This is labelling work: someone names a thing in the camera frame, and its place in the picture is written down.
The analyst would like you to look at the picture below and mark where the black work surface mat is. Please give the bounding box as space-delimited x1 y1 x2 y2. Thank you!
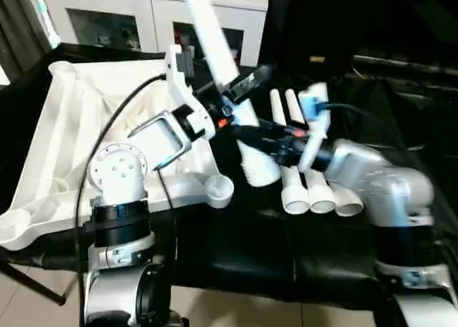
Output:
0 42 458 306

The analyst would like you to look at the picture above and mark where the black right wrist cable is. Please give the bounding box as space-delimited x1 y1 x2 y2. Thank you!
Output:
318 102 396 142

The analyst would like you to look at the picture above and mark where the grey curtain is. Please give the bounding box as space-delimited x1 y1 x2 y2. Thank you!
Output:
0 0 51 83

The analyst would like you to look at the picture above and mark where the black backdrop cloth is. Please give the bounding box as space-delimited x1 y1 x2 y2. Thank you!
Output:
264 0 458 77

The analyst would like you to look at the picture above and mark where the black folding table frame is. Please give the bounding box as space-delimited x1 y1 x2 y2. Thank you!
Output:
0 258 67 305

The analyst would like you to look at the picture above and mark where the white glass-door cabinet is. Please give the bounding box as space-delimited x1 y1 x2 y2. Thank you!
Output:
37 0 269 67

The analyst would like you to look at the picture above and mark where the long dark metal rod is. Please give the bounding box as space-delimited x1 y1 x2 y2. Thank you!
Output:
354 54 458 74

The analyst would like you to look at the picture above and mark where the white plastic table top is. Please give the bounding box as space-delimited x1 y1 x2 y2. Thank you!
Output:
0 60 235 251

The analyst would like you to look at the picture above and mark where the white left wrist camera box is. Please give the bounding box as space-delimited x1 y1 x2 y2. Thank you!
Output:
163 43 218 140

